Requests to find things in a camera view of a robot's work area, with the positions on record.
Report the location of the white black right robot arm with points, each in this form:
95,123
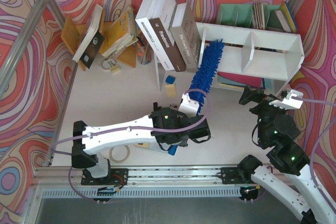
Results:
310,202

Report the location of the yellow sticky note pad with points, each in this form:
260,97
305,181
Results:
170,90

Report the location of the black detached clip part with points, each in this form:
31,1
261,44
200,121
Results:
156,107

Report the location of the wooden coasters stack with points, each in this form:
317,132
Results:
259,16

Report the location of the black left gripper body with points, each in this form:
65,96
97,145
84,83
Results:
202,128

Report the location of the blue eraser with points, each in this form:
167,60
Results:
170,79

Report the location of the brown Fredonia book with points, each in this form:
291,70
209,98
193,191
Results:
161,21

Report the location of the white wooden bookshelf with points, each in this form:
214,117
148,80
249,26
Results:
266,54

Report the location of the blue yellow book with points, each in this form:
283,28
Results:
286,18

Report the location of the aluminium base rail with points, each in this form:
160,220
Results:
175,181

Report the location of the green desk organizer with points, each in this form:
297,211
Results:
241,15

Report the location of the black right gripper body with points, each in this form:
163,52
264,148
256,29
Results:
257,107

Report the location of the blue microfiber duster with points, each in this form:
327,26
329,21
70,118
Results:
193,101

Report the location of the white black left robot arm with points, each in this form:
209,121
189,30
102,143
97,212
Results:
162,126

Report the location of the clear pencil cup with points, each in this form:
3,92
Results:
143,50

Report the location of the white Mademoiselle book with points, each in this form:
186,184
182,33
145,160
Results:
142,19

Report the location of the yellow worn book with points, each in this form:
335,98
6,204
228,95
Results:
120,35

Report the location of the magenta paper sheet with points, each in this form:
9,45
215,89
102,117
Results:
239,80

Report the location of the black white paperback book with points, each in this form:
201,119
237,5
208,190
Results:
90,39

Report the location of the beige Lonely Ones book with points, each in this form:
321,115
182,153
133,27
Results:
186,35

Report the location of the white black stapler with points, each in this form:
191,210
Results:
174,106

